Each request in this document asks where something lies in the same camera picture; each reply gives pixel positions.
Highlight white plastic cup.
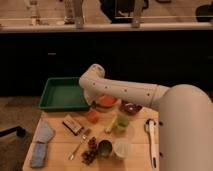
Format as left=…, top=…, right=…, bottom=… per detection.
left=113, top=138, right=130, bottom=159

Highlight red bowl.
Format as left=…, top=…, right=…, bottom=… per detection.
left=96, top=95, right=118, bottom=108

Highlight brown chocolate box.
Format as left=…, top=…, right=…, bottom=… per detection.
left=62, top=115, right=84, bottom=136

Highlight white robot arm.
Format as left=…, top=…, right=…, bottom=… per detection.
left=79, top=64, right=213, bottom=171

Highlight white handled peeler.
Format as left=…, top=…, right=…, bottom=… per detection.
left=145, top=119, right=157, bottom=169

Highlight metal can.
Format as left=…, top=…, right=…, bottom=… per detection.
left=98, top=140, right=113, bottom=158

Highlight orange fruit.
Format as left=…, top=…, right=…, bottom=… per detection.
left=87, top=110, right=100, bottom=124

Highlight green plastic tray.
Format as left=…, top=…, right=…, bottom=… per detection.
left=39, top=77, right=89, bottom=112

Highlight yellow banana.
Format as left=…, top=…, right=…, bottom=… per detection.
left=105, top=115, right=117, bottom=133

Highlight black chair part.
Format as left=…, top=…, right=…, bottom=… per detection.
left=0, top=126, right=26, bottom=137

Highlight green pepper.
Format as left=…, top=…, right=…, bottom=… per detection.
left=90, top=101, right=97, bottom=109

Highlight dark brown bowl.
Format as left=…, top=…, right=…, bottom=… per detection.
left=120, top=101, right=142, bottom=115

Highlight green plastic cup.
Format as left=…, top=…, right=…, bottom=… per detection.
left=115, top=115, right=129, bottom=131

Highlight blue grey cloth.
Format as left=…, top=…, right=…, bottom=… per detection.
left=30, top=121, right=55, bottom=168

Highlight dark red grapes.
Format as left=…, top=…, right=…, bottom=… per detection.
left=82, top=137, right=98, bottom=165

